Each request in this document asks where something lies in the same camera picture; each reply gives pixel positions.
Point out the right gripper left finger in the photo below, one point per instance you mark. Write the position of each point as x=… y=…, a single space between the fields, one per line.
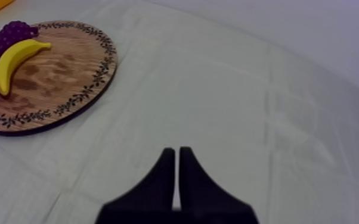
x=154 y=194

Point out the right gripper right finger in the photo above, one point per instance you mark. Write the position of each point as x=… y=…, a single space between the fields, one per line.
x=201 y=197

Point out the round wooden board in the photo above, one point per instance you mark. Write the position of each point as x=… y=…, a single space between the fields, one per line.
x=57 y=78

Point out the yellow toy banana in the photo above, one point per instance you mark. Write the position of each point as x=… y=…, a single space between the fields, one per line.
x=13 y=62

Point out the purple toy grapes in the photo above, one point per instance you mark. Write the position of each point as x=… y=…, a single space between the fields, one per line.
x=7 y=39

